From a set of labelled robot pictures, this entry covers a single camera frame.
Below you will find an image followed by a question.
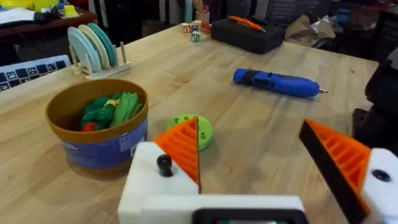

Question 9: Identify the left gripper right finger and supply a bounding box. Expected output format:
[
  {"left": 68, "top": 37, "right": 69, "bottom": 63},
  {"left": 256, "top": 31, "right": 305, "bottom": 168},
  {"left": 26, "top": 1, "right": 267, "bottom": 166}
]
[{"left": 298, "top": 119, "right": 398, "bottom": 224}]

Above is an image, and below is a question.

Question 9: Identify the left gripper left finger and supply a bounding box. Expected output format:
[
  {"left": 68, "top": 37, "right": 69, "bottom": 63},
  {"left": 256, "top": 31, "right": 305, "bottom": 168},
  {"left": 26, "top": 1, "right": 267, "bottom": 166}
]
[{"left": 117, "top": 117, "right": 201, "bottom": 224}]

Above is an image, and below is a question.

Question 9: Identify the black screw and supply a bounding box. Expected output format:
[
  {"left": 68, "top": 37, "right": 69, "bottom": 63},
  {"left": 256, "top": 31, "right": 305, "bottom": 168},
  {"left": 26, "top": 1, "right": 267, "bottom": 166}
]
[{"left": 156, "top": 154, "right": 174, "bottom": 178}]

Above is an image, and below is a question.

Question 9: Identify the blue electric screwdriver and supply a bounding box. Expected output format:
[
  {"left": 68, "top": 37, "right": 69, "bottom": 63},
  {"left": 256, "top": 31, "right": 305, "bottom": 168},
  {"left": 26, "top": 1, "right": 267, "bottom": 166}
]
[{"left": 233, "top": 68, "right": 329, "bottom": 98}]

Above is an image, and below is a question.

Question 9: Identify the brown tub with toys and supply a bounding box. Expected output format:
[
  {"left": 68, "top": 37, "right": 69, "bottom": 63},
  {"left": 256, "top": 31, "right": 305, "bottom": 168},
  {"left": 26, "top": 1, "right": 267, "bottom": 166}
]
[{"left": 45, "top": 78, "right": 149, "bottom": 179}]

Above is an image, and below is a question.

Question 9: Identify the green disc with holes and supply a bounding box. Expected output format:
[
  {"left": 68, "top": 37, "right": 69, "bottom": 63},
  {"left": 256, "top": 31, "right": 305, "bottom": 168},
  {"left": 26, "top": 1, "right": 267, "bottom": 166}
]
[{"left": 165, "top": 113, "right": 215, "bottom": 152}]

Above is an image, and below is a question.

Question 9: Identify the wooden peg rack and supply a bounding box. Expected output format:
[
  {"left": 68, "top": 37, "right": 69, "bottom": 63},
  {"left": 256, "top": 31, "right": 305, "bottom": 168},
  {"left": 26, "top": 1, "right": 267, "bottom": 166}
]
[{"left": 68, "top": 42, "right": 132, "bottom": 80}]

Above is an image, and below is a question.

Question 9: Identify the crumpled brown paper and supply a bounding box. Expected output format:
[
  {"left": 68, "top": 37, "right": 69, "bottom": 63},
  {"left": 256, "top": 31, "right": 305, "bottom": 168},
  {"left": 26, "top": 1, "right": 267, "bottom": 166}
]
[{"left": 284, "top": 14, "right": 337, "bottom": 48}]

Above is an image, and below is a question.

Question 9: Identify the cream plate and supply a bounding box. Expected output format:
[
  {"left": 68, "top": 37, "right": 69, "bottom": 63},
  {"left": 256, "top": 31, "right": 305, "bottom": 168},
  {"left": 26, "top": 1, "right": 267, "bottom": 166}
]
[{"left": 77, "top": 24, "right": 111, "bottom": 71}]

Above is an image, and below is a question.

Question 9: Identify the teal plate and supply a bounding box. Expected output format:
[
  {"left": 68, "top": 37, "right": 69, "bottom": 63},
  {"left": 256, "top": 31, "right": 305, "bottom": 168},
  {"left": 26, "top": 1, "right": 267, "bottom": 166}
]
[{"left": 86, "top": 22, "right": 119, "bottom": 68}]

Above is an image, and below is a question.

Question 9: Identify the pale blue plate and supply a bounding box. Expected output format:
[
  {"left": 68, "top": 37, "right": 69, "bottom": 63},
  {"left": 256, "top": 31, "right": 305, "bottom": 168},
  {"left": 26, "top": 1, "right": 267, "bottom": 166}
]
[{"left": 67, "top": 26, "right": 103, "bottom": 74}]

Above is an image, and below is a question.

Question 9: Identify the black white marker board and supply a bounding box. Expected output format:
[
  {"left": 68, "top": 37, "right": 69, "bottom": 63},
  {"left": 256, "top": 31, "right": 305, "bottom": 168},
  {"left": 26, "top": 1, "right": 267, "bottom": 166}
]
[{"left": 0, "top": 55, "right": 72, "bottom": 93}]

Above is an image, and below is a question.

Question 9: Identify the black tool case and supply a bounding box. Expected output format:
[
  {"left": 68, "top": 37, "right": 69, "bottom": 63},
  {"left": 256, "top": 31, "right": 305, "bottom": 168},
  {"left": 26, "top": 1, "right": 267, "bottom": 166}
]
[{"left": 210, "top": 17, "right": 287, "bottom": 55}]

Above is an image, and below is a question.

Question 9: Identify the orange hand tool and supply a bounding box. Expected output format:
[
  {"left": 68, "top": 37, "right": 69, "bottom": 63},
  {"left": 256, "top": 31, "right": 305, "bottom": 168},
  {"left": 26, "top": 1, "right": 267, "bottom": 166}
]
[{"left": 228, "top": 15, "right": 267, "bottom": 33}]

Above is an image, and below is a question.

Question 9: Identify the wooden cup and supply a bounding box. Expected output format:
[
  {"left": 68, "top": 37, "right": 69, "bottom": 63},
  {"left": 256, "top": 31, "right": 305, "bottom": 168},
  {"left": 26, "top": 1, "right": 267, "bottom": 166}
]
[{"left": 195, "top": 9, "right": 211, "bottom": 24}]

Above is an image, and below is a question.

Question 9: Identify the dark brown side table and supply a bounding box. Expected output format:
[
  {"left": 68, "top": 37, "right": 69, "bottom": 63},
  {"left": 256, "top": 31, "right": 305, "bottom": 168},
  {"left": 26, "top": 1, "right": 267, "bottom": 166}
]
[{"left": 0, "top": 7, "right": 99, "bottom": 43}]

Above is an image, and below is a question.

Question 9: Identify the yellow-green cup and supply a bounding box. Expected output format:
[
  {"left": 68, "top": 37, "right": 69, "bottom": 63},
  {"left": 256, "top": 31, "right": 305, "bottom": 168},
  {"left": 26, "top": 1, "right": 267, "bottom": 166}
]
[{"left": 63, "top": 4, "right": 80, "bottom": 18}]

